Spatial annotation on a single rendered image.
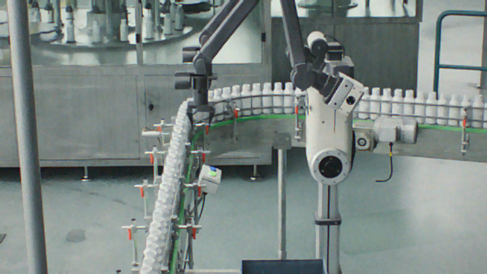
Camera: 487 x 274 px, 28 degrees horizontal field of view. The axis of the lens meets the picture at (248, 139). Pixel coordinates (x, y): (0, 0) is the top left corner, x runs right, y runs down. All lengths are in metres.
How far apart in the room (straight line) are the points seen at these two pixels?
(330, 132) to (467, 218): 2.98
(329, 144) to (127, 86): 3.41
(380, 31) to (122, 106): 2.87
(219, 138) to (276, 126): 0.34
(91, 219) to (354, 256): 1.83
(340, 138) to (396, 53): 5.21
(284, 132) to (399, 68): 3.84
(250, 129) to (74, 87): 2.16
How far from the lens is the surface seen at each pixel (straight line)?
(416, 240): 6.28
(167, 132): 4.78
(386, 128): 5.04
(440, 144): 5.19
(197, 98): 3.61
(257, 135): 5.32
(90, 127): 7.19
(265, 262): 3.62
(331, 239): 4.05
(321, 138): 3.84
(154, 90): 7.06
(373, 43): 8.97
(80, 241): 6.31
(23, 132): 1.07
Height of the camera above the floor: 2.42
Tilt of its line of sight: 17 degrees down
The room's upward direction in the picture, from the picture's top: 1 degrees counter-clockwise
